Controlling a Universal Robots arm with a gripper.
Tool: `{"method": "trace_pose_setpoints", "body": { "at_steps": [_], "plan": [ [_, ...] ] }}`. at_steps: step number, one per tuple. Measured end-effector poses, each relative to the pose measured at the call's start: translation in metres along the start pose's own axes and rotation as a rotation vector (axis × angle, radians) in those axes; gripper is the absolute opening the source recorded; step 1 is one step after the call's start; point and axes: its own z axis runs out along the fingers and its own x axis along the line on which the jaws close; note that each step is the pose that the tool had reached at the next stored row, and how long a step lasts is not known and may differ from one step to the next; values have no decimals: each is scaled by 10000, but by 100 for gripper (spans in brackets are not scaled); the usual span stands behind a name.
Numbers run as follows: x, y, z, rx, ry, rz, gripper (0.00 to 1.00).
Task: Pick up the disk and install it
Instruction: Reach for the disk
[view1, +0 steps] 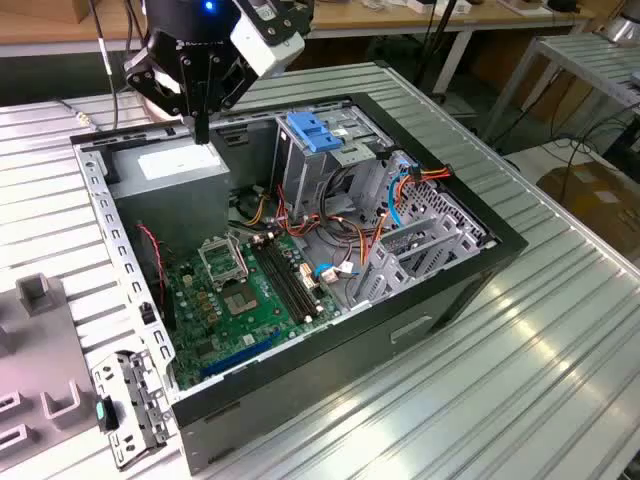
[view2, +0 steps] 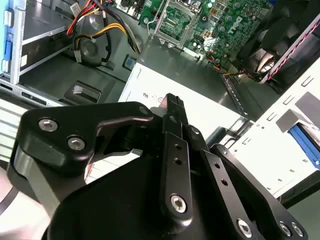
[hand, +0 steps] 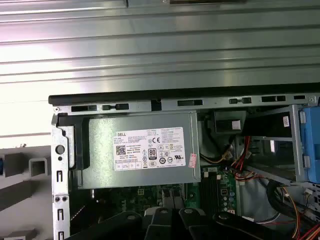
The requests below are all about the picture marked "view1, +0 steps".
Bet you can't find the teal black latch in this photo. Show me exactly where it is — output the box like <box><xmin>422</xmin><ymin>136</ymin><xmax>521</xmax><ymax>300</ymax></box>
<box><xmin>92</xmin><ymin>394</ymin><xmax>121</xmax><ymax>434</ymax></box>

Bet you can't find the multicolour power wire bundle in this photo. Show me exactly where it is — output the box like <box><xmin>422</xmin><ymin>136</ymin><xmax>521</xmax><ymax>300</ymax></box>
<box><xmin>227</xmin><ymin>182</ymin><xmax>396</xmax><ymax>281</ymax></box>

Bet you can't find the red black fan wire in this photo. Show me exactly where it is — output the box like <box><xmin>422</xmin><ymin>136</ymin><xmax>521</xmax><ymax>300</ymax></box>
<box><xmin>135</xmin><ymin>222</ymin><xmax>170</xmax><ymax>304</ymax></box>

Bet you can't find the orange red power wire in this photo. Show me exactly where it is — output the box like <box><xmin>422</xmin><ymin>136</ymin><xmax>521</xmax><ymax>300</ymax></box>
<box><xmin>407</xmin><ymin>163</ymin><xmax>454</xmax><ymax>187</ymax></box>

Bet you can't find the CPU socket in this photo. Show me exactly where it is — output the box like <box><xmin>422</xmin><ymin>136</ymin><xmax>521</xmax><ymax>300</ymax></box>
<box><xmin>219</xmin><ymin>280</ymin><xmax>262</xmax><ymax>321</ymax></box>

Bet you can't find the black wire bundle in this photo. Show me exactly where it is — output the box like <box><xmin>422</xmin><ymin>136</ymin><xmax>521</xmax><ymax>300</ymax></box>
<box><xmin>319</xmin><ymin>167</ymin><xmax>364</xmax><ymax>229</ymax></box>

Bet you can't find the black RAM slot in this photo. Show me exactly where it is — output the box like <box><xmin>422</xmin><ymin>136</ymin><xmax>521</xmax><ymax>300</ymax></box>
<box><xmin>252</xmin><ymin>243</ymin><xmax>307</xmax><ymax>325</ymax></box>
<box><xmin>268</xmin><ymin>238</ymin><xmax>322</xmax><ymax>316</ymax></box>
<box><xmin>263</xmin><ymin>240</ymin><xmax>317</xmax><ymax>319</ymax></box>
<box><xmin>257</xmin><ymin>242</ymin><xmax>312</xmax><ymax>322</ymax></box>

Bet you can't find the blue plastic drive latch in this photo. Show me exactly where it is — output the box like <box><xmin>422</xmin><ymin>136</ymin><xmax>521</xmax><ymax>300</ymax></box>
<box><xmin>287</xmin><ymin>110</ymin><xmax>346</xmax><ymax>154</ymax></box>

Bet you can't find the grey power supply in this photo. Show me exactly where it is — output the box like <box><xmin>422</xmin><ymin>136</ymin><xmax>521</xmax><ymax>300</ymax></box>
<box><xmin>107</xmin><ymin>134</ymin><xmax>232</xmax><ymax>254</ymax></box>

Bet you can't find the black PC case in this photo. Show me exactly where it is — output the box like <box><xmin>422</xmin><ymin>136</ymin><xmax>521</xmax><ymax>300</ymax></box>
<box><xmin>68</xmin><ymin>92</ymin><xmax>530</xmax><ymax>477</ymax></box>

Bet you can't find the black tripod stand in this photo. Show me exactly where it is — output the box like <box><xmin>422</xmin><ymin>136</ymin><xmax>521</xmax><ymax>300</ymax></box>
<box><xmin>412</xmin><ymin>0</ymin><xmax>474</xmax><ymax>99</ymax></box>

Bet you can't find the slatted metal side table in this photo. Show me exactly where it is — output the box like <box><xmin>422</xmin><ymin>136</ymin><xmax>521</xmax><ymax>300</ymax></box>
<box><xmin>482</xmin><ymin>32</ymin><xmax>640</xmax><ymax>144</ymax></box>

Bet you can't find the grey metal disk bay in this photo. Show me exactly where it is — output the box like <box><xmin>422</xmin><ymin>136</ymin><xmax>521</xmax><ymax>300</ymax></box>
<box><xmin>349</xmin><ymin>149</ymin><xmax>501</xmax><ymax>309</ymax></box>

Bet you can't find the metal socket cover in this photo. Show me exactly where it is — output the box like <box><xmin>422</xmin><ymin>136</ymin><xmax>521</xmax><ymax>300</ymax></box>
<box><xmin>197</xmin><ymin>233</ymin><xmax>250</xmax><ymax>291</ymax></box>

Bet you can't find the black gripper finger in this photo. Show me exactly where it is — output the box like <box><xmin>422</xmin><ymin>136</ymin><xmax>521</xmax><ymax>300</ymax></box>
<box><xmin>201</xmin><ymin>63</ymin><xmax>256</xmax><ymax>145</ymax></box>
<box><xmin>123</xmin><ymin>52</ymin><xmax>203</xmax><ymax>145</ymax></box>

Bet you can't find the black cable with metal plug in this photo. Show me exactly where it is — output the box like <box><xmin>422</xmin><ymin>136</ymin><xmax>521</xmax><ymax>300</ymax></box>
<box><xmin>58</xmin><ymin>98</ymin><xmax>97</xmax><ymax>132</ymax></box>

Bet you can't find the thin metal locking lever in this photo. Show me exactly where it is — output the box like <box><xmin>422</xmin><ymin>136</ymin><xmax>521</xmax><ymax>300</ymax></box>
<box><xmin>228</xmin><ymin>230</ymin><xmax>254</xmax><ymax>285</ymax></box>

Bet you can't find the black cable with inline connector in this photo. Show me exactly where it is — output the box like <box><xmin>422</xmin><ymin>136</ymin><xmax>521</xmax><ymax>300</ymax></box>
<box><xmin>88</xmin><ymin>0</ymin><xmax>120</xmax><ymax>132</ymax></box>

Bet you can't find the large brown cardboard box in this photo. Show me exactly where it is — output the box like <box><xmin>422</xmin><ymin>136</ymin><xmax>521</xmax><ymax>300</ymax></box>
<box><xmin>535</xmin><ymin>160</ymin><xmax>640</xmax><ymax>254</ymax></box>

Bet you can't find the green motherboard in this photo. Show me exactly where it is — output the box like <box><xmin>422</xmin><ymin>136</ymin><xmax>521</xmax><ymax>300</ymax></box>
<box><xmin>162</xmin><ymin>230</ymin><xmax>346</xmax><ymax>394</ymax></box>

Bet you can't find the grey optical drive cage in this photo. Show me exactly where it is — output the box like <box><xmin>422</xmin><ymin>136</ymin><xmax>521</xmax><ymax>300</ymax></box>
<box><xmin>272</xmin><ymin>105</ymin><xmax>396</xmax><ymax>224</ymax></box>

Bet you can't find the grey parts rack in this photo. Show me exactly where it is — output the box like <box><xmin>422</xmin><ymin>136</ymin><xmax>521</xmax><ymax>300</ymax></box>
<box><xmin>0</xmin><ymin>272</ymin><xmax>99</xmax><ymax>480</ymax></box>

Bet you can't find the blue expansion slot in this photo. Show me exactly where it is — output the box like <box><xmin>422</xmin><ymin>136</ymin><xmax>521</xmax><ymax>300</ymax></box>
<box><xmin>199</xmin><ymin>330</ymin><xmax>275</xmax><ymax>380</ymax></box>

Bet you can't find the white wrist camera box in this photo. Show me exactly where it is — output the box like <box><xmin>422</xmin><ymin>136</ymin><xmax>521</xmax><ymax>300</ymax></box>
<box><xmin>228</xmin><ymin>10</ymin><xmax>307</xmax><ymax>80</ymax></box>

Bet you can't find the metal card retention bracket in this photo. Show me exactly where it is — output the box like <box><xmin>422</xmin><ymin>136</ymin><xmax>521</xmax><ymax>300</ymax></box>
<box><xmin>88</xmin><ymin>348</ymin><xmax>174</xmax><ymax>472</ymax></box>

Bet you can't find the blue data wire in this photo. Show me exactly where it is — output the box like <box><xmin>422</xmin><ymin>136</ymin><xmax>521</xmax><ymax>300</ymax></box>
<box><xmin>317</xmin><ymin>152</ymin><xmax>419</xmax><ymax>279</ymax></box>

